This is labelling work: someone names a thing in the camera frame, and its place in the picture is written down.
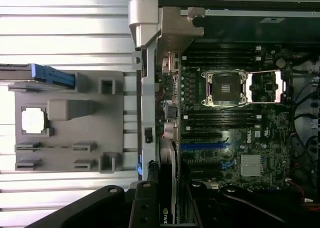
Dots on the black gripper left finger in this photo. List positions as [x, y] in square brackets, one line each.
[145, 208]

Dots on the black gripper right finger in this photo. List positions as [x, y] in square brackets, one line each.
[202, 208]

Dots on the white PCI expansion slot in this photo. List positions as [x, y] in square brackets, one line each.
[215, 185]

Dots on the long black expansion slot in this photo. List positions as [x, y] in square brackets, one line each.
[206, 171]
[200, 135]
[205, 161]

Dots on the blue expansion slot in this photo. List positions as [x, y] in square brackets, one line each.
[200, 146]

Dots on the silver finned heat sink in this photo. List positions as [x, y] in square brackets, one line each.
[251, 165]

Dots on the black RAM slot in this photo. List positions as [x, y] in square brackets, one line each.
[220, 122]
[220, 127]
[220, 114]
[220, 118]

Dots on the green Dell motherboard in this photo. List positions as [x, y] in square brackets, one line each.
[270, 138]

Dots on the grey parts rack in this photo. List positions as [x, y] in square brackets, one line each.
[75, 128]

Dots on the green RAM stick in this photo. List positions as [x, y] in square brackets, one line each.
[57, 146]

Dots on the grey metal PC case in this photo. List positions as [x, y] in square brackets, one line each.
[150, 88]

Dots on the CPU socket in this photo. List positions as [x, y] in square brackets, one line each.
[225, 88]

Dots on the silver CPU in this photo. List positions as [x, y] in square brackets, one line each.
[33, 120]

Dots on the metal socket cover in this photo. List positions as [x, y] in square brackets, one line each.
[278, 88]

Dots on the hard disk with blue caddy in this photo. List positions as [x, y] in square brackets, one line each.
[55, 76]

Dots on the silver coin battery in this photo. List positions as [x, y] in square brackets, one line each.
[281, 62]

